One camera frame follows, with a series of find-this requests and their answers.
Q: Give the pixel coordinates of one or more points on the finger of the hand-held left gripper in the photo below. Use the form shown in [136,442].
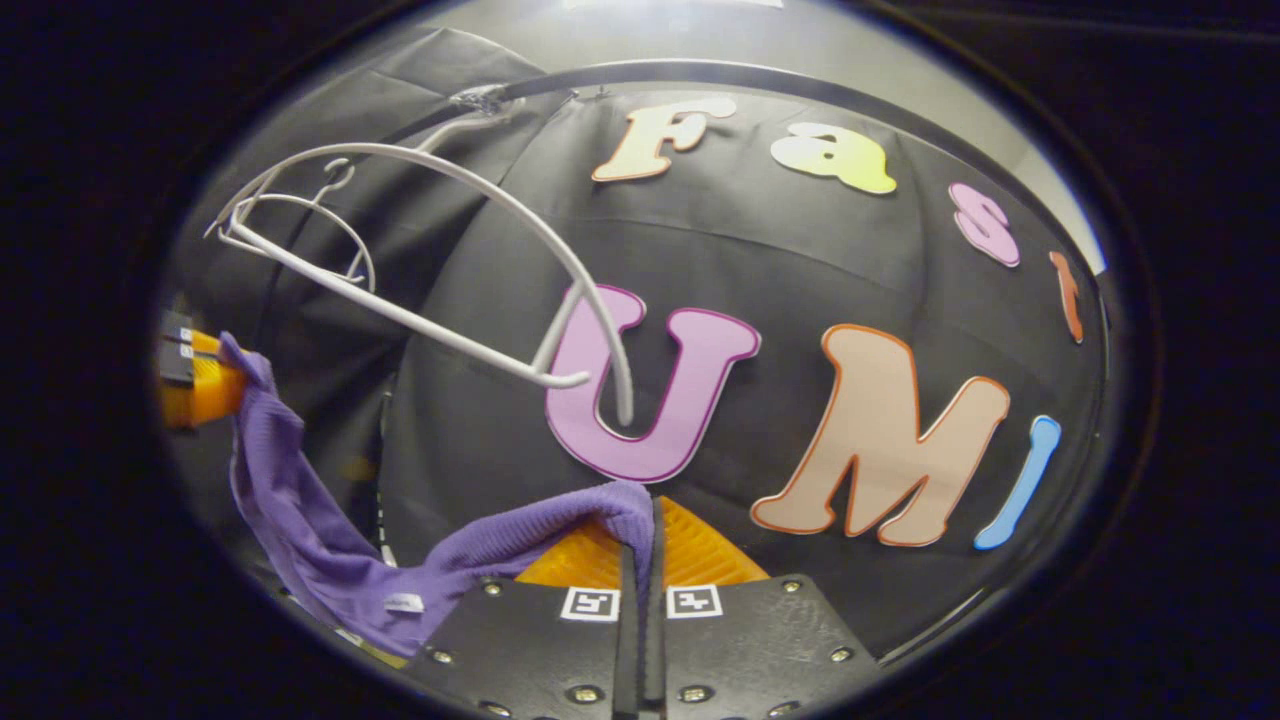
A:
[178,335]
[205,395]

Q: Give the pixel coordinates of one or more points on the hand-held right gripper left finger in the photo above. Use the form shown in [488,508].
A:
[628,650]

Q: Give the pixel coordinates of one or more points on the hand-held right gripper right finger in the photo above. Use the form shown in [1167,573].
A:
[655,650]

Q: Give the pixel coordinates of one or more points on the purple knit shirt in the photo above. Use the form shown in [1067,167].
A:
[300,520]

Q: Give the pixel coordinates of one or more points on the white clothes hanger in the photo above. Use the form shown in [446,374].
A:
[362,250]
[570,378]

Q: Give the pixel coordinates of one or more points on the black clothes rack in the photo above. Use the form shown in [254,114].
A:
[700,70]

